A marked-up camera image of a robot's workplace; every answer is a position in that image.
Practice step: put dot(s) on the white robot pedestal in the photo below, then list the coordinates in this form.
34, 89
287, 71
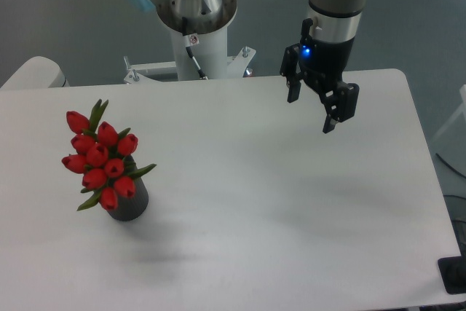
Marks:
199, 37

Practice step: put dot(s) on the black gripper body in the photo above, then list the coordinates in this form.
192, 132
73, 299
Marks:
322, 62

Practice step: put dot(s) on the white furniture leg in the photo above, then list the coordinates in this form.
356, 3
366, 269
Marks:
459, 112

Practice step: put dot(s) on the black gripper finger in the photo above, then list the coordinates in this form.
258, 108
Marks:
288, 70
340, 104

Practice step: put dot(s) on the white chair back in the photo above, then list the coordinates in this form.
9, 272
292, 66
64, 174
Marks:
36, 73

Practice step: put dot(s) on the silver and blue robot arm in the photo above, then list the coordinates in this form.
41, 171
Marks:
334, 20

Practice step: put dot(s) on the red tulip bouquet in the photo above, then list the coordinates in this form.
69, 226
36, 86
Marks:
103, 157

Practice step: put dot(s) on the dark grey ribbed vase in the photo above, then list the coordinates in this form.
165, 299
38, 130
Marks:
130, 208

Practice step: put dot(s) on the black device at table edge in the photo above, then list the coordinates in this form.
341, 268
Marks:
452, 271

